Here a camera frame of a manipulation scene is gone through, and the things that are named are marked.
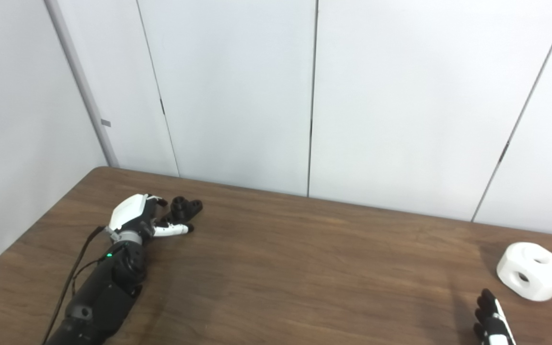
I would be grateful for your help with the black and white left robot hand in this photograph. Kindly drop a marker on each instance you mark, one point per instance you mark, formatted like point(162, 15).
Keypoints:
point(127, 211)

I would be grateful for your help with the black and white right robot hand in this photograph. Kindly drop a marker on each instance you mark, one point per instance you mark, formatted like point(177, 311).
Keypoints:
point(491, 326)

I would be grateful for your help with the black flanged holder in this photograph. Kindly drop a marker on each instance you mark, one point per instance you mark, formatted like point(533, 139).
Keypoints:
point(185, 208)

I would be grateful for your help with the round white piece with holes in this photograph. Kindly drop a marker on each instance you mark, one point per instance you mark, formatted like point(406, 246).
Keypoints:
point(530, 268)

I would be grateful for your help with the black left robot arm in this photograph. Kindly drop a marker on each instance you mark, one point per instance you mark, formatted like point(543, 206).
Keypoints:
point(103, 292)

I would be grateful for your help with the grey wall corner post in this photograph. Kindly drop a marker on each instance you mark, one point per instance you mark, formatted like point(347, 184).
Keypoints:
point(82, 81)

